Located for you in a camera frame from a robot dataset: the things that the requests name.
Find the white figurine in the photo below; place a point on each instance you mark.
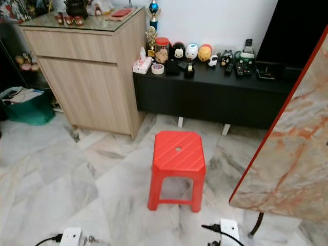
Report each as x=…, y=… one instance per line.
x=101, y=7

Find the green holder with phone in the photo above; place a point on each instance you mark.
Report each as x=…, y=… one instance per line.
x=245, y=53

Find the blue globe trophy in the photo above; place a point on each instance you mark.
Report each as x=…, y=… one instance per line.
x=154, y=7

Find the dark curved table leg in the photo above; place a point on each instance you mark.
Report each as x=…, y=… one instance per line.
x=258, y=223

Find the black television stand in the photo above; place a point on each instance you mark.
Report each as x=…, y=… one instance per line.
x=266, y=72

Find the small white panda figure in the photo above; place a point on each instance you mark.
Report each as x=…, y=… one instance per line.
x=213, y=60

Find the red flat tray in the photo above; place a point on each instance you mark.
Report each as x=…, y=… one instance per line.
x=122, y=13

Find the marble table with red edge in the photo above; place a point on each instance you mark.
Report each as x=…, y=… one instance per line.
x=292, y=154

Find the light wood cabinet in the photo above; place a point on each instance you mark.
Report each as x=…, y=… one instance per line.
x=87, y=87

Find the pink tissue box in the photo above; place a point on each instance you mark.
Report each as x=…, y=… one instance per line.
x=141, y=65

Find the small black box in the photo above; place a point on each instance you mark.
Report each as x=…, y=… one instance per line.
x=172, y=67

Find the orange round plush toy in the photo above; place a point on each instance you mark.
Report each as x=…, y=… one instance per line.
x=205, y=53

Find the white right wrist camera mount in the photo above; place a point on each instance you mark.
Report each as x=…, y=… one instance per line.
x=229, y=231

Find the black round plush toy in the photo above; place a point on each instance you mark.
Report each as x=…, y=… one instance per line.
x=178, y=51

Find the black tape dispenser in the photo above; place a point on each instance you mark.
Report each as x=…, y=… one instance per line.
x=189, y=70

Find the black television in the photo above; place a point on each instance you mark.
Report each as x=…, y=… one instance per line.
x=297, y=25

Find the green bag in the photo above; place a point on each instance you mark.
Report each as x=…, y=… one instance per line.
x=33, y=111

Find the red plastic stool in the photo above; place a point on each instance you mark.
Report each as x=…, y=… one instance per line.
x=178, y=156

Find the red lidded jar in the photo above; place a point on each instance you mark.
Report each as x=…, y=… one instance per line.
x=162, y=49

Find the black low console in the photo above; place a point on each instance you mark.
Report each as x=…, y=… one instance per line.
x=210, y=97

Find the gold trophy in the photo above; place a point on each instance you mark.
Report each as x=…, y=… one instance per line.
x=151, y=41

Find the white tape roll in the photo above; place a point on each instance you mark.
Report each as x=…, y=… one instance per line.
x=157, y=68

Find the small black figure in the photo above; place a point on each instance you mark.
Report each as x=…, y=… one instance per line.
x=226, y=58

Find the black remote control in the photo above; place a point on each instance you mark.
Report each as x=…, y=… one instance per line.
x=243, y=69

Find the white blue round plush toy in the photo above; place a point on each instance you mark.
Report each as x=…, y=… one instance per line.
x=191, y=52

